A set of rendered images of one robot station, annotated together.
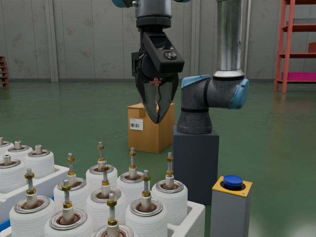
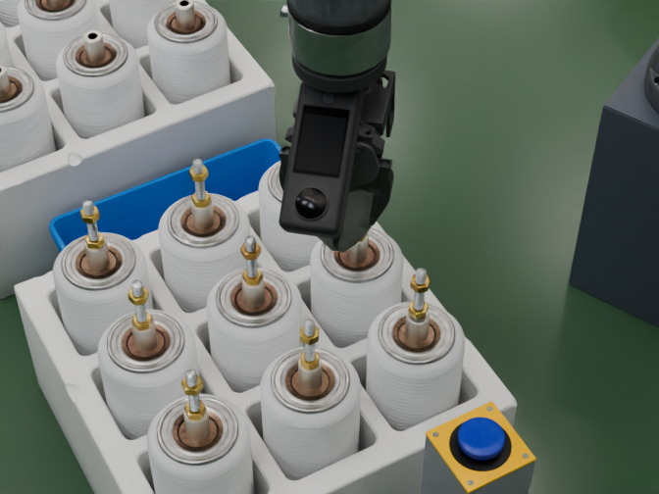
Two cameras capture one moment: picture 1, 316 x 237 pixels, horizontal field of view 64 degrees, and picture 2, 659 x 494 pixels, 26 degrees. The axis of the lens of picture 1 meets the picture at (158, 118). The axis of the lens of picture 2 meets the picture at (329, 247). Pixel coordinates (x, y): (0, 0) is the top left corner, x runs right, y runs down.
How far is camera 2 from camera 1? 90 cm
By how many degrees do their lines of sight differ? 46
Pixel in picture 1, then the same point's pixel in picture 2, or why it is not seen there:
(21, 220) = (69, 298)
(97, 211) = (218, 333)
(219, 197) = (433, 456)
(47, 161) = (202, 60)
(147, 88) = not seen: hidden behind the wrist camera
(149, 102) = not seen: hidden behind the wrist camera
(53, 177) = (212, 110)
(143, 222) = (278, 418)
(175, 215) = (401, 405)
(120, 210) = (272, 348)
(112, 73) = not seen: outside the picture
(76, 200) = (200, 270)
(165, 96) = (352, 214)
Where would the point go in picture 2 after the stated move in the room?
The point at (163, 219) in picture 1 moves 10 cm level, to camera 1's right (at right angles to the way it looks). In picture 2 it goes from (329, 426) to (421, 474)
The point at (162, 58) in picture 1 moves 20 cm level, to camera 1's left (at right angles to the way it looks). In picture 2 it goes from (287, 211) to (76, 113)
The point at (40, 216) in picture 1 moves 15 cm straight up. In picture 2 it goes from (103, 302) to (84, 199)
